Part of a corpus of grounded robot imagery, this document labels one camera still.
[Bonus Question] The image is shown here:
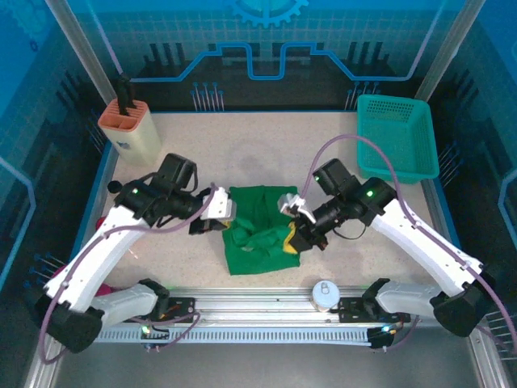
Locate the white pull-tab can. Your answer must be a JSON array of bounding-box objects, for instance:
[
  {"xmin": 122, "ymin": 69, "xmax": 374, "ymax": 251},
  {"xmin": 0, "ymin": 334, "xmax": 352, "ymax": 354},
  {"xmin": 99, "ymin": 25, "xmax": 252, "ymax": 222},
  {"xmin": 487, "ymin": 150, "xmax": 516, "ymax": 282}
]
[{"xmin": 312, "ymin": 280, "xmax": 341, "ymax": 313}]

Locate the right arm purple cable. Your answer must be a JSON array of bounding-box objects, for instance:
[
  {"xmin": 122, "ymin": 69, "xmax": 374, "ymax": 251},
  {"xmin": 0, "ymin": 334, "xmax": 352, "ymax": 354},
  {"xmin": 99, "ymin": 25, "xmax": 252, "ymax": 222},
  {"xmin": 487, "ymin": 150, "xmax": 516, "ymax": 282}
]
[{"xmin": 299, "ymin": 135, "xmax": 517, "ymax": 359}]

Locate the green t-shirt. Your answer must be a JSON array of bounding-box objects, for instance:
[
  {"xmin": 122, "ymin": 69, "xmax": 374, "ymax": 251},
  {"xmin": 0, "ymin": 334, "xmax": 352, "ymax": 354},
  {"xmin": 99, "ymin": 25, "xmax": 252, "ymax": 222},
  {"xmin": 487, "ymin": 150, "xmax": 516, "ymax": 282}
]
[{"xmin": 221, "ymin": 184, "xmax": 302, "ymax": 276}]

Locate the right gripper thin black cable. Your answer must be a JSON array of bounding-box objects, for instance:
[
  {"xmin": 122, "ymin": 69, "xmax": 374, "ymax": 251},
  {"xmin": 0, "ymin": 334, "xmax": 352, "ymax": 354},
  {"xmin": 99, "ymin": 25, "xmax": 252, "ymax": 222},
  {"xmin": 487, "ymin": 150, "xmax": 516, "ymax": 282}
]
[{"xmin": 334, "ymin": 223, "xmax": 369, "ymax": 243}]

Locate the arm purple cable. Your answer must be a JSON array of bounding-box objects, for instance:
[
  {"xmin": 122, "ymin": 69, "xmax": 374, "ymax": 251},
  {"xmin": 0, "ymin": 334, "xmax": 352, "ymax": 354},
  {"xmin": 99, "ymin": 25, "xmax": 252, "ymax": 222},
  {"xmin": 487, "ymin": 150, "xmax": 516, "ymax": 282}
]
[
  {"xmin": 40, "ymin": 182, "xmax": 221, "ymax": 365},
  {"xmin": 299, "ymin": 135, "xmax": 517, "ymax": 359}
]

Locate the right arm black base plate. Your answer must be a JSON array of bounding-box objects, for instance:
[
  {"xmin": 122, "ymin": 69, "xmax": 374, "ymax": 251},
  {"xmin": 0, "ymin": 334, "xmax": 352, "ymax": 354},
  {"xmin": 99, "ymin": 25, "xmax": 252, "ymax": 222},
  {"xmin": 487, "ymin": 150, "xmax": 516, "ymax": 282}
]
[{"xmin": 337, "ymin": 297, "xmax": 413, "ymax": 324}]

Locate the aluminium upright post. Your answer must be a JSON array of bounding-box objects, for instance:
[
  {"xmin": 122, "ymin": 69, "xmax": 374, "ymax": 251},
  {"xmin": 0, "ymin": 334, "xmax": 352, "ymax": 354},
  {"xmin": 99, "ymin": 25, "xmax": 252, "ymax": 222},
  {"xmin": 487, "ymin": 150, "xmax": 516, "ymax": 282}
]
[
  {"xmin": 44, "ymin": 0, "xmax": 122, "ymax": 107},
  {"xmin": 411, "ymin": 0, "xmax": 488, "ymax": 107}
]

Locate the right black electronics box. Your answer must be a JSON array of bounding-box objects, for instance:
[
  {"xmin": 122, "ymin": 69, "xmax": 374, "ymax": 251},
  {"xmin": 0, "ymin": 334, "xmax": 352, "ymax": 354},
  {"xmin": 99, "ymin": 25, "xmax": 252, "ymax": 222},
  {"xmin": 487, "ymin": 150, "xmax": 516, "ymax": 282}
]
[{"xmin": 368, "ymin": 323, "xmax": 406, "ymax": 352}]

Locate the black knife handle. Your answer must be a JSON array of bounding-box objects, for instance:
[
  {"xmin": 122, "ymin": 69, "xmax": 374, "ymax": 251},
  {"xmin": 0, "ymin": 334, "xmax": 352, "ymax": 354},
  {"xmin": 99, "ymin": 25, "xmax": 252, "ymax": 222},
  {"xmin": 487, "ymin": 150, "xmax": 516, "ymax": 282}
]
[{"xmin": 116, "ymin": 74, "xmax": 137, "ymax": 118}]

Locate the aluminium table frame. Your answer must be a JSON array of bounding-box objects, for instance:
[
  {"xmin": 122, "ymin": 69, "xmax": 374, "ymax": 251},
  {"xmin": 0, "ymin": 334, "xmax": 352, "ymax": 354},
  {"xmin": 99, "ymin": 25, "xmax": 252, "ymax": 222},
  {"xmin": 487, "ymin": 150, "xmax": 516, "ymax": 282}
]
[{"xmin": 23, "ymin": 285, "xmax": 514, "ymax": 388}]

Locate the black electronics box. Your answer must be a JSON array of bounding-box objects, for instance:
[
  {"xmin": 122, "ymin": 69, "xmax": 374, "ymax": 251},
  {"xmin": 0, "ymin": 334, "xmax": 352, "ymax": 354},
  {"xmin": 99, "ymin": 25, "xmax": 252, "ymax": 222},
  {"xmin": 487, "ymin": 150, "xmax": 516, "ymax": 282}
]
[
  {"xmin": 139, "ymin": 318, "xmax": 171, "ymax": 353},
  {"xmin": 368, "ymin": 323, "xmax": 406, "ymax": 352}
]

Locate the beige knife block orange top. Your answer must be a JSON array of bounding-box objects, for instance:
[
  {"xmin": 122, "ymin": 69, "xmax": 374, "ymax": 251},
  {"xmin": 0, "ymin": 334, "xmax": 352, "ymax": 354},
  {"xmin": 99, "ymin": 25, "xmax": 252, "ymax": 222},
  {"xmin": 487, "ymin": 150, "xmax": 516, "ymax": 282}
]
[{"xmin": 98, "ymin": 100, "xmax": 163, "ymax": 167}]

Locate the teal plastic basket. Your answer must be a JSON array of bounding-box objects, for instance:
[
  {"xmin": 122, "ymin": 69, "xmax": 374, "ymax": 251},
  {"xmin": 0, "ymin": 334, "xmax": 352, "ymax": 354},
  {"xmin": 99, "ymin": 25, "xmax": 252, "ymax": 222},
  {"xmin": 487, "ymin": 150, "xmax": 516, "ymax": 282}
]
[{"xmin": 355, "ymin": 95, "xmax": 440, "ymax": 187}]

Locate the white slotted cable duct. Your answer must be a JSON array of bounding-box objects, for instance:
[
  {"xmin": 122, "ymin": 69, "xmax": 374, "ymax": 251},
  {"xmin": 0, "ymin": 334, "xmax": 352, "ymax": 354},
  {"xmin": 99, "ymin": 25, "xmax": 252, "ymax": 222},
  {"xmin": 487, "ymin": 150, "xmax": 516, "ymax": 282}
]
[{"xmin": 96, "ymin": 327, "xmax": 375, "ymax": 347}]

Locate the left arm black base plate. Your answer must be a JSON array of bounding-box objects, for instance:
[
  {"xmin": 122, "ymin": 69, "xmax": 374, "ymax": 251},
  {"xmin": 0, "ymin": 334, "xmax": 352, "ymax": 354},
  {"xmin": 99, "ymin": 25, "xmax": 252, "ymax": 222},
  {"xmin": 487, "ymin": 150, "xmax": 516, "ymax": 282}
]
[{"xmin": 122, "ymin": 297, "xmax": 198, "ymax": 324}]

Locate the left black electronics box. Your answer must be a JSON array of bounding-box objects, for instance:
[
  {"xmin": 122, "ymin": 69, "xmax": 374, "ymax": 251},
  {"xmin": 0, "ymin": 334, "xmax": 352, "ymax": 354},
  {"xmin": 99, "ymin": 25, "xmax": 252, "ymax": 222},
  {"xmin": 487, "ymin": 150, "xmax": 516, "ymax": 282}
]
[{"xmin": 139, "ymin": 318, "xmax": 171, "ymax": 353}]

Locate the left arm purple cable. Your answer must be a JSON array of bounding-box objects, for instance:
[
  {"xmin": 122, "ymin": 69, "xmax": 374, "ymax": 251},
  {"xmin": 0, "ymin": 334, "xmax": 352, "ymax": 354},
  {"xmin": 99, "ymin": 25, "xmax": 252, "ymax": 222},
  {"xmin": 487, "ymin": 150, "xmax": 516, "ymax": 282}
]
[{"xmin": 40, "ymin": 182, "xmax": 221, "ymax": 365}]

